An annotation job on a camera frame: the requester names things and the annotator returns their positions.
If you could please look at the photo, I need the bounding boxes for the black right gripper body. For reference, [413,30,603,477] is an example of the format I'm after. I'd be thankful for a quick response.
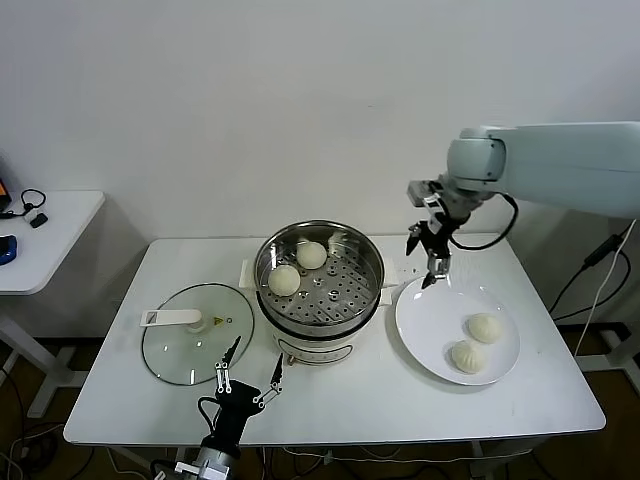
[418,212,460,254]

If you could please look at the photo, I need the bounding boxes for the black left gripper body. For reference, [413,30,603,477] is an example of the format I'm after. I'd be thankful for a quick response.
[199,380,265,452]

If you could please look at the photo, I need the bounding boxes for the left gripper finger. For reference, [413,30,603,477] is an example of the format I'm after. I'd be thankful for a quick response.
[214,335,241,396]
[252,353,285,407]

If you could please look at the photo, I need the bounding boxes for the white steamed baozi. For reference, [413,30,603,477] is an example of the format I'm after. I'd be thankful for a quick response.
[467,313,503,345]
[451,339,489,375]
[295,241,329,271]
[267,264,301,297]

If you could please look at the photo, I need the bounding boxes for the perforated steel steamer basket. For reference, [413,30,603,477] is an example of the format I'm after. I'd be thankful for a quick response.
[254,219,386,339]

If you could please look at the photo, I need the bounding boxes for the white electric cooker pot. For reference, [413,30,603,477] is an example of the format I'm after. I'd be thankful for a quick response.
[239,257,401,371]

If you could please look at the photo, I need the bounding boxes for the white round plate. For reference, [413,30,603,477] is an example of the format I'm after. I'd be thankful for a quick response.
[394,274,521,387]

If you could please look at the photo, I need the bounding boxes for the white side table with label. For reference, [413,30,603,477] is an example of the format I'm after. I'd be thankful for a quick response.
[574,162,640,374]

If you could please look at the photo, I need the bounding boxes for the blue object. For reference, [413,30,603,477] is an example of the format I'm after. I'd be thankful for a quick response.
[0,234,20,266]

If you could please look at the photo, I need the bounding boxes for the black and orange device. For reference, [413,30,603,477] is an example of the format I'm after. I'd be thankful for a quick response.
[0,154,14,214]

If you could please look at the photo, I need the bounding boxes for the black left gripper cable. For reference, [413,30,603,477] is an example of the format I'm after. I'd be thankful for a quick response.
[196,396,222,432]

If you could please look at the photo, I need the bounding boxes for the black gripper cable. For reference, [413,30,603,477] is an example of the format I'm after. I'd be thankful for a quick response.
[447,193,520,250]
[196,396,222,432]

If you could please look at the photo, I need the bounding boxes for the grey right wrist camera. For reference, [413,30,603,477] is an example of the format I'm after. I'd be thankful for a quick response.
[407,179,441,209]

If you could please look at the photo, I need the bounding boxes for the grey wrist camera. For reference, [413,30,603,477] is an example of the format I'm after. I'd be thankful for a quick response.
[149,459,201,477]
[407,179,441,209]

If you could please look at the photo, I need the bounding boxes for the glass lid with white handle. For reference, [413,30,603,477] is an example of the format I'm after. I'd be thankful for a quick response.
[141,283,256,386]

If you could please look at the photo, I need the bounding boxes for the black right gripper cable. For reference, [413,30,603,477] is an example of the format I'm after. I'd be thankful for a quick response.
[447,193,520,250]

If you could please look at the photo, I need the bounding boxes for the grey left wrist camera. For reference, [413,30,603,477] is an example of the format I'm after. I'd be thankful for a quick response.
[149,459,201,477]

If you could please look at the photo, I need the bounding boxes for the white hanging cable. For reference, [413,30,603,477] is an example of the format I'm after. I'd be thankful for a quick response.
[574,219,636,359]

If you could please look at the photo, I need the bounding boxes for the black power adapter cable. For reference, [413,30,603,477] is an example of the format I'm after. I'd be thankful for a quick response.
[548,209,640,315]

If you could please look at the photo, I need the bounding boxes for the white floor cable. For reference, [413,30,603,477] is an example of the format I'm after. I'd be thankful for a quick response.
[0,422,66,480]

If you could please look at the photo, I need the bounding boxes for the black earphone with cable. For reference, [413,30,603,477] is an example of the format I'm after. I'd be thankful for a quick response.
[0,188,49,221]

